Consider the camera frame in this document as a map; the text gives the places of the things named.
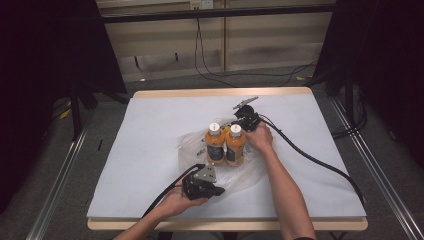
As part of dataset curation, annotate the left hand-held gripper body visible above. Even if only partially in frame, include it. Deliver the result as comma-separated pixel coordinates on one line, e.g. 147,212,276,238
181,163,218,202

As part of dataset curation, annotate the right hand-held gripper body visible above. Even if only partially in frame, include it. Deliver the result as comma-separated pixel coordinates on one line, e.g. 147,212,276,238
232,96,264,132

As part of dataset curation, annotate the translucent plastic bag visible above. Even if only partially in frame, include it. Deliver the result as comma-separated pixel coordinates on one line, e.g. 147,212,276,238
176,117,268,195

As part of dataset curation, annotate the person's right hand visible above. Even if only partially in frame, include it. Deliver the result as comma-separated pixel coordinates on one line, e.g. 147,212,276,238
245,121,275,153

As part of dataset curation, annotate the person's left hand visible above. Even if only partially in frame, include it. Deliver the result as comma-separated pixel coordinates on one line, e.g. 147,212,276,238
162,185,210,220

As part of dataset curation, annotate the wooden table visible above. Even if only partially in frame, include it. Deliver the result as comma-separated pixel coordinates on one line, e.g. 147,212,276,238
87,87,369,232

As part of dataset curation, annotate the white table mat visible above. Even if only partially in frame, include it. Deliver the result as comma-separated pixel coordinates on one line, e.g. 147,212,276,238
86,93,368,220

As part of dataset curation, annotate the black metal stand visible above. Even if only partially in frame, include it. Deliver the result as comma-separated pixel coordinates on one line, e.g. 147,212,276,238
304,64,368,139
68,79,131,142

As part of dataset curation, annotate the black horizontal bar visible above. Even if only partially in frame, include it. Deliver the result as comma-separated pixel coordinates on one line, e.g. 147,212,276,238
99,3,336,24

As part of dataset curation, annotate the white power outlet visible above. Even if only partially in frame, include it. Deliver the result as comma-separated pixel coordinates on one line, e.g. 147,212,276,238
189,0,214,10

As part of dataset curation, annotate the dark curtain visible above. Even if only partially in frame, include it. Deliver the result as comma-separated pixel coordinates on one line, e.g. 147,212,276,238
0,0,128,214
314,0,424,168

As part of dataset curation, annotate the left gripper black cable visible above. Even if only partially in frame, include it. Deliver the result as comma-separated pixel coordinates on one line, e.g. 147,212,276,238
142,163,206,219

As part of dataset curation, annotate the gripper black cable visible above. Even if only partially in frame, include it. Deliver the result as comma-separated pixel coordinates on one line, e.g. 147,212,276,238
258,113,367,205
142,163,206,219

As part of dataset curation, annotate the black floor cable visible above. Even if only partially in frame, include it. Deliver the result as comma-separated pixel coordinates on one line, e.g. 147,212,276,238
199,19,318,88

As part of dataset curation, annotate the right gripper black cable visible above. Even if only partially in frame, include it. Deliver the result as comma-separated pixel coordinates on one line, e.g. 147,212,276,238
258,113,367,205

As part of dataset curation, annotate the black hanging cable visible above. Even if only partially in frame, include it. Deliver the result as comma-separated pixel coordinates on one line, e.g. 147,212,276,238
194,18,236,88

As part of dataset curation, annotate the aluminium rail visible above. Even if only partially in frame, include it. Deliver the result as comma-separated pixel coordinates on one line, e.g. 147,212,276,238
25,109,98,240
329,96,424,240

